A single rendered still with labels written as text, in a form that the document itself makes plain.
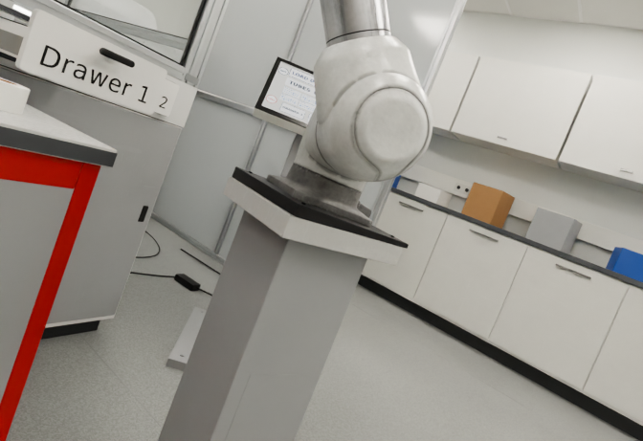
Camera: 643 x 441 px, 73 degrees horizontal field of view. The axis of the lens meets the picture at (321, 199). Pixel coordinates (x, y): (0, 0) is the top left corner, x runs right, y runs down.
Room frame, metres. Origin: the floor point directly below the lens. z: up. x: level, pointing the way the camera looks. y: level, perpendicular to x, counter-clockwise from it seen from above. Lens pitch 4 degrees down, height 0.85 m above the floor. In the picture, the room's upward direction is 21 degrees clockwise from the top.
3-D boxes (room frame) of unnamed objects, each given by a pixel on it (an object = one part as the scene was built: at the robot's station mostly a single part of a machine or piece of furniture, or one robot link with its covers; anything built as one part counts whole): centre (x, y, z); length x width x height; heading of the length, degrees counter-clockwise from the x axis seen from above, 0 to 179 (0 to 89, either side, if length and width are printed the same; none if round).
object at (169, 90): (1.32, 0.65, 0.87); 0.29 x 0.02 x 0.11; 152
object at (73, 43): (0.89, 0.51, 0.87); 0.29 x 0.02 x 0.11; 152
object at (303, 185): (0.90, -0.01, 0.80); 0.22 x 0.18 x 0.06; 120
